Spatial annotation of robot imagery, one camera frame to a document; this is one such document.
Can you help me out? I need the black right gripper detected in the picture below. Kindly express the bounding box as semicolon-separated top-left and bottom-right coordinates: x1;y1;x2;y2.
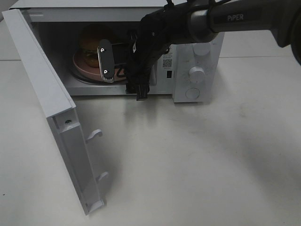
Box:
124;7;174;101

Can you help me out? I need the round white door button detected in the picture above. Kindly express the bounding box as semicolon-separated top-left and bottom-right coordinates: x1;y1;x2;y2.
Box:
185;88;200;100

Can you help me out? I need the white microwave knob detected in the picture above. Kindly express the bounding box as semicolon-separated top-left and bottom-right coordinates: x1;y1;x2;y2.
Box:
188;66;206;84
192;43;211;56

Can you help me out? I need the pink round plate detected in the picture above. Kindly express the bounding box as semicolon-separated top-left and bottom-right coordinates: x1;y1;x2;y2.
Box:
72;50;127;82

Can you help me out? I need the burger with sesame bun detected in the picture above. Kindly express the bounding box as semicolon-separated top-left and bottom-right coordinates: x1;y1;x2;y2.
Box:
79;24;119;68

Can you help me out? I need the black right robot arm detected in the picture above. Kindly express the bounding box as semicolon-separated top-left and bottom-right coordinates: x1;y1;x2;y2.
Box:
124;0;301;100

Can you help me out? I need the white warning label sticker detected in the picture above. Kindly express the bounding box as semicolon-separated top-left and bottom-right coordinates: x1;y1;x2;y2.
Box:
162;46;174;69

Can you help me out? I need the glass microwave turntable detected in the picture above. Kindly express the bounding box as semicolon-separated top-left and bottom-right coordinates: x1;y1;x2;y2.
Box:
69;70;157;85

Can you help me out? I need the white microwave oven body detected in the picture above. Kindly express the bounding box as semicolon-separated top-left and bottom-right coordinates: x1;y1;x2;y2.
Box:
2;0;224;111

